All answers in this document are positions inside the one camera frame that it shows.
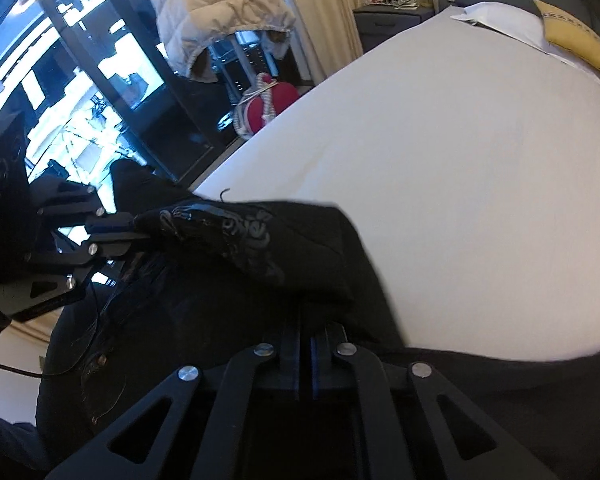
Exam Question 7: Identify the white bed sheet mattress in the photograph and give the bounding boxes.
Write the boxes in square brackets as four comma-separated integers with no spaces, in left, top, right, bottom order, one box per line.
[198,8,600,361]

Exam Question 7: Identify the beige puffer jacket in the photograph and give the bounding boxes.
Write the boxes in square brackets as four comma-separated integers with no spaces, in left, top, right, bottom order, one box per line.
[150,0,296,82]

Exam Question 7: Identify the black cable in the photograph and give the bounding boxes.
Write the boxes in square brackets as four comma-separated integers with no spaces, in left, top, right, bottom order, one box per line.
[0,278,106,380]

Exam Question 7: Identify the white pillow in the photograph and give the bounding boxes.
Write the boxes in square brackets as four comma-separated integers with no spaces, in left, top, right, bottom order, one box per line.
[452,1,600,81]

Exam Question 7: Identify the yellow cushion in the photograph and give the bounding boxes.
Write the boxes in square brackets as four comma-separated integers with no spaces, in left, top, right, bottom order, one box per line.
[533,0,600,72]

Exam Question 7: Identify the dark grey nightstand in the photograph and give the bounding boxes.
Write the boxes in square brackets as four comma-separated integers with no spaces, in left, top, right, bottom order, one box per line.
[353,6,434,53]

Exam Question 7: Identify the black embroidered jeans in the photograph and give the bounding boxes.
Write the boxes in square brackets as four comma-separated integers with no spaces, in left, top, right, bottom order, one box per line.
[36,160,600,479]

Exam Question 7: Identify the red bag with rope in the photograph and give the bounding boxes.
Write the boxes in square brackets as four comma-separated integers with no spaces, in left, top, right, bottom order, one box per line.
[233,73,300,140]

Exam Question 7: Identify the black metal chair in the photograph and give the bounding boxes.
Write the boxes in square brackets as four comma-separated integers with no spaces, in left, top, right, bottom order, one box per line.
[210,32,302,107]

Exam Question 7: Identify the cream curtain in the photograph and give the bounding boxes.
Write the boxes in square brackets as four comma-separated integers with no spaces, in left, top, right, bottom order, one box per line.
[292,0,363,84]

